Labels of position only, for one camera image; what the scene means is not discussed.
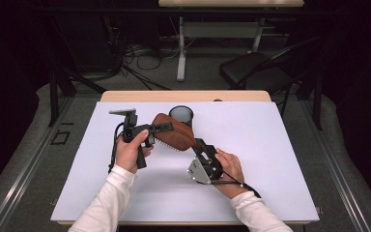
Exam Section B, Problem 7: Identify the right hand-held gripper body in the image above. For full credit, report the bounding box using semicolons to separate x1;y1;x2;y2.
187;153;224;186

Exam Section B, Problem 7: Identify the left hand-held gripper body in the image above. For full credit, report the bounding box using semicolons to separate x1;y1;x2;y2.
109;108;157;170

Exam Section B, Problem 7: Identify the black mesh cup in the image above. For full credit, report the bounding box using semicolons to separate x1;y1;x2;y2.
168;104;195;130

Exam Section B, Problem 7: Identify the person's left hand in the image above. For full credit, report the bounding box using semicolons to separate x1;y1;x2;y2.
115;129;155;175

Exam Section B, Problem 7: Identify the person's right hand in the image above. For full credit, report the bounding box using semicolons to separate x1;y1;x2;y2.
214;148;249;200

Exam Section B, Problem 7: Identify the white board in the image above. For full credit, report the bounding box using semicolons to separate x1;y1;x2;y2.
50;101;321;223

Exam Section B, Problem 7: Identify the light wooden table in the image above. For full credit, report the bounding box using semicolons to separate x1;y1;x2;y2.
57;90;311;226

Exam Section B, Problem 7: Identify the black metal stand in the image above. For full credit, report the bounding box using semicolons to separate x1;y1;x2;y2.
46;15;108;128

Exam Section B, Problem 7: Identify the black folding chair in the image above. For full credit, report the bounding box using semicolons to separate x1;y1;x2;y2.
218;36;323;118

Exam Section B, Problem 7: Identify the white-legged desk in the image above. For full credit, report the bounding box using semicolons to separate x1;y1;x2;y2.
157;0;305;82

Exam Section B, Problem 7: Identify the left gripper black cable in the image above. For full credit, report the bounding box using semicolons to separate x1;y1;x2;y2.
107;121;126;174

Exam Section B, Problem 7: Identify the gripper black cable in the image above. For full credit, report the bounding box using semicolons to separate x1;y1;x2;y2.
210;167;262;199
107;121;126;174

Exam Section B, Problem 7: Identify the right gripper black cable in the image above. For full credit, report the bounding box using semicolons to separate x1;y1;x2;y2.
210;167;262;199

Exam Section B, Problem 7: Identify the tangle of floor cables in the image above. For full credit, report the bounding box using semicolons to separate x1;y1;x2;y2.
107;15;183;91

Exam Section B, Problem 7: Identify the metal floor rail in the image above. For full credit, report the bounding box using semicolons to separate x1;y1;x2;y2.
0;96;75;232
298;100;371;232

